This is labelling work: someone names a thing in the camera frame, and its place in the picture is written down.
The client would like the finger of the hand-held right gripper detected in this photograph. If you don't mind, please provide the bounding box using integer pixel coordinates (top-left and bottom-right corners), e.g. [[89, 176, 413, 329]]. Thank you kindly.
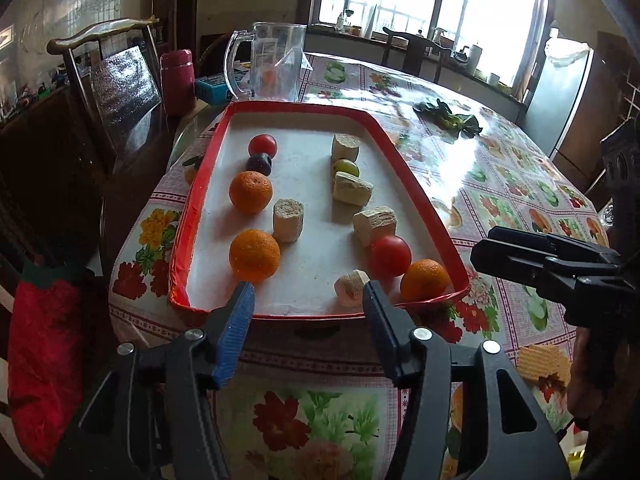
[[470, 239, 583, 307], [487, 226, 620, 263]]

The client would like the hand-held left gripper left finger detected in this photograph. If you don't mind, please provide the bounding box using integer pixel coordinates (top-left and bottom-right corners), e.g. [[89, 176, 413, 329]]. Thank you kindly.
[[47, 281, 257, 480]]

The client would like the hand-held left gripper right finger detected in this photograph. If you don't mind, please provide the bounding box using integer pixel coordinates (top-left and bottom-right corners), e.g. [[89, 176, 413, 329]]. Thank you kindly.
[[362, 280, 571, 480]]

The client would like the orange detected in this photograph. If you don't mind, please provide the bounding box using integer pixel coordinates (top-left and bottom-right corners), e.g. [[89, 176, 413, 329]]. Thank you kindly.
[[229, 229, 282, 283], [229, 171, 274, 214], [400, 259, 452, 303]]

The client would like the red tomato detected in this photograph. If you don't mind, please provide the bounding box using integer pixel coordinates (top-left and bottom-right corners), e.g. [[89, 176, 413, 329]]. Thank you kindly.
[[248, 134, 278, 159], [370, 235, 413, 278]]

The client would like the red tray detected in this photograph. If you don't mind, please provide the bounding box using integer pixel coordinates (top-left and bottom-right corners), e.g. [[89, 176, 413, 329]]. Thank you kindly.
[[168, 101, 471, 321]]

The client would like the dark purple plum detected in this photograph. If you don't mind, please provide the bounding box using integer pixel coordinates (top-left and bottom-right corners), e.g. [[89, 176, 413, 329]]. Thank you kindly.
[[246, 154, 273, 177]]

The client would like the person's right hand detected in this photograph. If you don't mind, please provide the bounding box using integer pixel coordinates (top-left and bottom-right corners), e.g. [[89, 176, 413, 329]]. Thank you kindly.
[[567, 331, 602, 424]]

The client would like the floral fruit-print tablecloth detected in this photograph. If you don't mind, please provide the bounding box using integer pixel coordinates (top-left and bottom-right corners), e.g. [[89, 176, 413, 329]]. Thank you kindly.
[[107, 52, 611, 480]]

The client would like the wafer biscuit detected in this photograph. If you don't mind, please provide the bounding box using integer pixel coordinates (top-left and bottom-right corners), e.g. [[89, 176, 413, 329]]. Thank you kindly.
[[516, 344, 572, 386]]

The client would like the green leafy vegetable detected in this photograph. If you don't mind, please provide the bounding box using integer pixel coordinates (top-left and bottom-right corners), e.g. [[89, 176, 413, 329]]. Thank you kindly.
[[412, 98, 483, 138]]

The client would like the red cloth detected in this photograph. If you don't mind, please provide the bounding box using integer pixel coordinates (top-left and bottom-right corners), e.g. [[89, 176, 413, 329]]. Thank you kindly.
[[7, 265, 96, 466]]

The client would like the white plastic bag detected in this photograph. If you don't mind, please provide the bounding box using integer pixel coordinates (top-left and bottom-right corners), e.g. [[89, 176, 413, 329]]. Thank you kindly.
[[545, 37, 593, 68]]

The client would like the dark wooden chair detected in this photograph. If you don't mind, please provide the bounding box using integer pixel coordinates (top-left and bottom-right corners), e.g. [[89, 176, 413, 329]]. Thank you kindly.
[[382, 26, 453, 85]]

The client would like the teal box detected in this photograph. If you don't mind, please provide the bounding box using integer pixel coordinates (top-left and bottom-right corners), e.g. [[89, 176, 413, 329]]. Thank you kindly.
[[194, 74, 236, 107]]

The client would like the dark wooden cabinet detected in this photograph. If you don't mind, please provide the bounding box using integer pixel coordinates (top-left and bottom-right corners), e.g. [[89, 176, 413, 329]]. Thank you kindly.
[[0, 85, 111, 271]]

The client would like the maroon thermos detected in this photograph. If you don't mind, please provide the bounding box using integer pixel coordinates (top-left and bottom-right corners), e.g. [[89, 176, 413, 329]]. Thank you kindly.
[[160, 49, 197, 117]]

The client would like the wooden chair with shiny back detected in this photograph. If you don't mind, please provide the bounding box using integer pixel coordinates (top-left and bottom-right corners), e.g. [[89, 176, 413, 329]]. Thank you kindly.
[[46, 17, 166, 171]]

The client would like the clear plastic mug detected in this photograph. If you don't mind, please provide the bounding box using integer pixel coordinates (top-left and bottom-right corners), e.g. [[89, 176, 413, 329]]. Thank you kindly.
[[223, 22, 307, 103]]

